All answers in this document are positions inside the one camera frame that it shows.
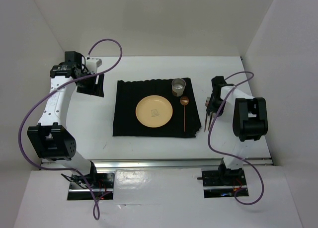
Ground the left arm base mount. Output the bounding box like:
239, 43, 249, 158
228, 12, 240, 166
61, 172, 115, 201

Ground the copper knife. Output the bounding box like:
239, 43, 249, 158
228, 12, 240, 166
208, 112, 213, 130

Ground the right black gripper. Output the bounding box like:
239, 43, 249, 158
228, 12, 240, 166
206, 95, 227, 118

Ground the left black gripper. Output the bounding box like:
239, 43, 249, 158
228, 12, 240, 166
76, 70, 104, 97

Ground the copper spoon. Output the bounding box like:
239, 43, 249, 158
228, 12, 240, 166
180, 96, 189, 132

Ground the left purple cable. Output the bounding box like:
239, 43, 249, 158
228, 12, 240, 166
18, 38, 123, 221

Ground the aluminium table frame rail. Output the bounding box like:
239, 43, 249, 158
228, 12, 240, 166
39, 57, 274, 170

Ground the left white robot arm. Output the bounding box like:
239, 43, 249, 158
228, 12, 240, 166
27, 51, 104, 188

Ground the copper fork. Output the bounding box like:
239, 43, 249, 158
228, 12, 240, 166
204, 97, 210, 132

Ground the purple cable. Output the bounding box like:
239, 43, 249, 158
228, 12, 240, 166
207, 71, 264, 205
18, 38, 123, 221

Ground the beige plate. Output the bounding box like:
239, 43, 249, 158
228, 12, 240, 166
135, 95, 173, 128

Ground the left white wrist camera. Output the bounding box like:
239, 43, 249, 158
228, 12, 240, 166
86, 57, 102, 74

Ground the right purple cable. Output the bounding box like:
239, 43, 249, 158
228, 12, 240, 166
207, 71, 264, 205

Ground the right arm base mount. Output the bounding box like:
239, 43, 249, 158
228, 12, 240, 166
197, 168, 249, 198

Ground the black cloth placemat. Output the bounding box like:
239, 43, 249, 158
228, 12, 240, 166
113, 77, 201, 138

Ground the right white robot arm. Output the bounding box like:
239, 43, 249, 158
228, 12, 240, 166
206, 76, 268, 185

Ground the paper cup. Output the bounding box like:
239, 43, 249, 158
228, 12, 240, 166
171, 78, 186, 97

